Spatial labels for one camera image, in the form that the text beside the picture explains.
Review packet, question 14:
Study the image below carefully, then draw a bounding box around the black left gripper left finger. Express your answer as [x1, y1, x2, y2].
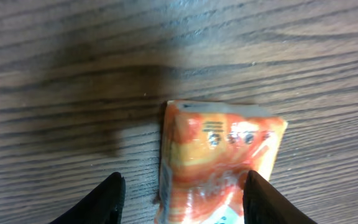
[50, 172, 126, 224]

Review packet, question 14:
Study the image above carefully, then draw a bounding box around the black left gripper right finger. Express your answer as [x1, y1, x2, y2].
[243, 170, 317, 224]

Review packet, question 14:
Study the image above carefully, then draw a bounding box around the orange snack packet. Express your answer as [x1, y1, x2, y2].
[155, 100, 287, 224]

